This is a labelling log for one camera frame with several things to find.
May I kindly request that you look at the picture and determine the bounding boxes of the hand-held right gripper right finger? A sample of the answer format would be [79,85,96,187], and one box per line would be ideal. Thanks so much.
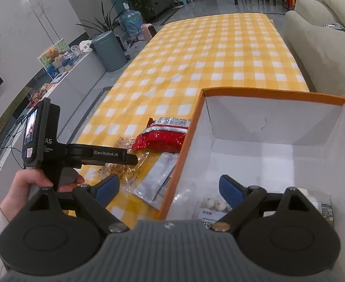
[212,174,321,232]

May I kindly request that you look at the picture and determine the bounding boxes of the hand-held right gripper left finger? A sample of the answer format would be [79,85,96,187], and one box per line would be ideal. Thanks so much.
[28,173,129,234]

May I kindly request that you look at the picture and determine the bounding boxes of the packet of white round snacks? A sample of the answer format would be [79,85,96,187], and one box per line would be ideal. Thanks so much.
[197,196,232,228]

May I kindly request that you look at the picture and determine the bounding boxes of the orange cardboard box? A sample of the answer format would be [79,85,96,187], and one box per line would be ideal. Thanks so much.
[159,87,345,233]

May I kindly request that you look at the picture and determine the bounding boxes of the white printed snack packet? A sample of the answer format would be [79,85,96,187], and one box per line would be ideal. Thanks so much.
[304,187,335,228]

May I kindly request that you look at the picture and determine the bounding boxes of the clear packet of brown snacks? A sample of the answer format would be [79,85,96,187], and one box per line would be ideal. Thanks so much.
[100,134,162,189]

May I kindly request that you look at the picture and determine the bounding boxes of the pile of small snacks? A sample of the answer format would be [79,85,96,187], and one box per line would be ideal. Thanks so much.
[28,82,54,108]

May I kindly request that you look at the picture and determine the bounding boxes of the person's left hand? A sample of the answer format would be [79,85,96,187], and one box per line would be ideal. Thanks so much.
[0,169,85,222]

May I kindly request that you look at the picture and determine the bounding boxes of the white silver snack packet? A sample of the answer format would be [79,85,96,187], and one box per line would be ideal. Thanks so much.
[132,152,179,210]

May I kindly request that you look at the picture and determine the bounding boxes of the red snack packet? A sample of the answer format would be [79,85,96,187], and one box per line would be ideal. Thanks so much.
[131,117,193,154]

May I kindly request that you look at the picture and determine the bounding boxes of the white low media cabinet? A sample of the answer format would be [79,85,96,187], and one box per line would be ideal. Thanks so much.
[0,46,109,200]

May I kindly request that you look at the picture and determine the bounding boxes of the teddy bear display box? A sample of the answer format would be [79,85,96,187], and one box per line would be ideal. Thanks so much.
[38,38,73,74]

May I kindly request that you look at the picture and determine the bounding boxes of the white plush toy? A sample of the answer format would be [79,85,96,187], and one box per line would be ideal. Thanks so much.
[78,39,93,54]

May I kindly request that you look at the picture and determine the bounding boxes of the grey trash can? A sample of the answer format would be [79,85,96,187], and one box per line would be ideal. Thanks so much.
[91,30,128,72]

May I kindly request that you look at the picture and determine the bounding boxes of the yellow checked tablecloth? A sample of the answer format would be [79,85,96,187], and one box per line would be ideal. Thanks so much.
[72,13,310,230]

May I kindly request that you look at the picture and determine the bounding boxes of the long-leaf potted plant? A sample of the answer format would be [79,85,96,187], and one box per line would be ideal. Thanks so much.
[76,1,124,36]

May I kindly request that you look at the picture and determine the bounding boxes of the blue water jug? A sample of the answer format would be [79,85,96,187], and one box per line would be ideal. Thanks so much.
[121,9,144,35]

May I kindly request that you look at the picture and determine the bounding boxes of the beige sofa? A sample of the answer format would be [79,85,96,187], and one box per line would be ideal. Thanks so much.
[282,0,345,104]

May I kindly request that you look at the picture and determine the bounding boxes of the small item on sofa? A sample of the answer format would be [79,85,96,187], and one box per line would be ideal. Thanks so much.
[325,22,345,32]

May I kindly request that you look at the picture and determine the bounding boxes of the beige sofa cushion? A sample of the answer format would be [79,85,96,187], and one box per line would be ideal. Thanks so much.
[317,0,345,40]

